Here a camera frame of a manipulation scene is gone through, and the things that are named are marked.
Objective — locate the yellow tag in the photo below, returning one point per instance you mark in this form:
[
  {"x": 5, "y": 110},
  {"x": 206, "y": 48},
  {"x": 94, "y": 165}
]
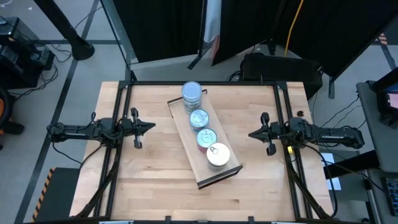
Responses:
[{"x": 290, "y": 150}]

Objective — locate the black stand foot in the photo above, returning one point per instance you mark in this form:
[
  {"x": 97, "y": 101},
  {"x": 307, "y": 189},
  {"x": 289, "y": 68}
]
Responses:
[
  {"x": 197, "y": 57},
  {"x": 332, "y": 88}
]

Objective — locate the black curtain panel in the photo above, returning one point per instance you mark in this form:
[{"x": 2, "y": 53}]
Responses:
[
  {"x": 155, "y": 28},
  {"x": 326, "y": 31}
]

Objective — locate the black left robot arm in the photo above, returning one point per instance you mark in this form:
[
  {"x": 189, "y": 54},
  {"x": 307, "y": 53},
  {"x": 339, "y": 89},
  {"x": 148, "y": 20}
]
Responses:
[{"x": 81, "y": 132}]

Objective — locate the black monitor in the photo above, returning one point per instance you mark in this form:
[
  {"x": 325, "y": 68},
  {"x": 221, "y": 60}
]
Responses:
[{"x": 388, "y": 90}]

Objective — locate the yellow blue label tuna can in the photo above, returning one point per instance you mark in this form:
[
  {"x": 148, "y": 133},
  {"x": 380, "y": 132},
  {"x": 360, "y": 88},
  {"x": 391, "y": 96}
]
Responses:
[{"x": 199, "y": 129}]

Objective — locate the black pole stand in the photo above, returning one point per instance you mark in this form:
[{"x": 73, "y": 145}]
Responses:
[{"x": 82, "y": 49}]

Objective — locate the black equipment case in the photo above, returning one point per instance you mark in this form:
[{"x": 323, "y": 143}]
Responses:
[{"x": 280, "y": 70}]

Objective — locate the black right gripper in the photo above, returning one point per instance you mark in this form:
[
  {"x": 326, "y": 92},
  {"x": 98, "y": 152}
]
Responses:
[{"x": 280, "y": 132}]

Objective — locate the small dark knob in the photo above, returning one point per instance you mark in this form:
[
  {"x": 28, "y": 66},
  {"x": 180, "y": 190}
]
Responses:
[{"x": 300, "y": 113}]

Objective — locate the grey side table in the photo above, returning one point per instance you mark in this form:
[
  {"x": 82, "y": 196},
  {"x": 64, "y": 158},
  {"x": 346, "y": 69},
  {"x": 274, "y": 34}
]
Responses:
[{"x": 382, "y": 146}]

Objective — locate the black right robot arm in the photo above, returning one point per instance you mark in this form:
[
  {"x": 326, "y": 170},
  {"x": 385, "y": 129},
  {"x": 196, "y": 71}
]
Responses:
[{"x": 326, "y": 135}]

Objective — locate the grey metal beam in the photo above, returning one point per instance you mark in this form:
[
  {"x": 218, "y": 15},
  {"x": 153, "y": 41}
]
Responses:
[{"x": 120, "y": 37}]

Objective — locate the black hazard-striped platform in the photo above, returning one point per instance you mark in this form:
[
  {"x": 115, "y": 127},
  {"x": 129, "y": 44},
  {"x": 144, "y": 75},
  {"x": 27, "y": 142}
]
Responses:
[{"x": 59, "y": 196}]

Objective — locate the black slanted bar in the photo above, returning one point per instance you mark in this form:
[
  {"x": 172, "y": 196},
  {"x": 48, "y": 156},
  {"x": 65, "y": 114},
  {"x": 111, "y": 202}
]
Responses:
[{"x": 351, "y": 165}]

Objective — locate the black keyboard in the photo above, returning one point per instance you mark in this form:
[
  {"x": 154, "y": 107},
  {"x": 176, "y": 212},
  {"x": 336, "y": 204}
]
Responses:
[{"x": 392, "y": 196}]

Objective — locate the white fabric strip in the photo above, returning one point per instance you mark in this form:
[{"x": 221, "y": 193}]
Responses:
[{"x": 212, "y": 18}]

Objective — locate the black frame bracket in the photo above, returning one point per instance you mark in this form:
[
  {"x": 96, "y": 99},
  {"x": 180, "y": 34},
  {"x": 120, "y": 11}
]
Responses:
[
  {"x": 168, "y": 218},
  {"x": 251, "y": 218}
]

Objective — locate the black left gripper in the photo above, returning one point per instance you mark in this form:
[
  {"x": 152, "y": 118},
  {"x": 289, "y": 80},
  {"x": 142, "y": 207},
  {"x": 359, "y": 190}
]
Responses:
[{"x": 132, "y": 127}]

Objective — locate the wooden shelf with black frame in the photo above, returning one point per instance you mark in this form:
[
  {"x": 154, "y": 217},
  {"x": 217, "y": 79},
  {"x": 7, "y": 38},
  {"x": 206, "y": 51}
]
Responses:
[{"x": 214, "y": 168}]

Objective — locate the orange and black device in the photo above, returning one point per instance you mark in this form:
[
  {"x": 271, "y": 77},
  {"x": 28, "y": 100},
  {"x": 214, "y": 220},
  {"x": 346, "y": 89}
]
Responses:
[{"x": 4, "y": 109}]

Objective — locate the black equipment stack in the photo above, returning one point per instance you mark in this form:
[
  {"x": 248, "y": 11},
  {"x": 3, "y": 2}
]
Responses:
[{"x": 18, "y": 62}]

